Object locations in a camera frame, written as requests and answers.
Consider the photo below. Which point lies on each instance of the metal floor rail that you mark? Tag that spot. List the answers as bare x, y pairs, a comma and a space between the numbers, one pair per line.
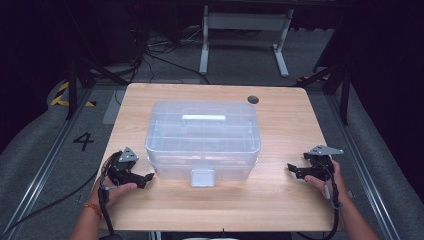
363, 166
43, 166

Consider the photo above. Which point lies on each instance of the person's right hand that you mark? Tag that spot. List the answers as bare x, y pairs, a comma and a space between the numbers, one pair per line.
336, 190

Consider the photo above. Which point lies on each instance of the person's left hand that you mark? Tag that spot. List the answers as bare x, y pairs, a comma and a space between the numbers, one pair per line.
111, 196

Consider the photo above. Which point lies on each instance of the black tripod stand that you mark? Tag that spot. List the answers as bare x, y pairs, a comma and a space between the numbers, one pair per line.
72, 83
343, 86

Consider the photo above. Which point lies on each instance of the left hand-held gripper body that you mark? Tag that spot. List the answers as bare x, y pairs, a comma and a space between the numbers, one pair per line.
122, 168

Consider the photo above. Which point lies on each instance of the grey metal desk frame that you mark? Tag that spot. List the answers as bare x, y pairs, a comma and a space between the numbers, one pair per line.
245, 21

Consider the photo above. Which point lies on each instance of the round grey table grommet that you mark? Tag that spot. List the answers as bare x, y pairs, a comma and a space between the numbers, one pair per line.
253, 99

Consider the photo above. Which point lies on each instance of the yellow black floor tape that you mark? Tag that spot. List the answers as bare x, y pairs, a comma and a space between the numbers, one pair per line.
60, 98

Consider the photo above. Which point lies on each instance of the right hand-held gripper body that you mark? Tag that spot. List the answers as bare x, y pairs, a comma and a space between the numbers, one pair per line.
321, 168

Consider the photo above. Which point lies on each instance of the clear plastic storage box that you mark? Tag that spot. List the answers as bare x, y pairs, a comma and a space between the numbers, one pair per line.
203, 143

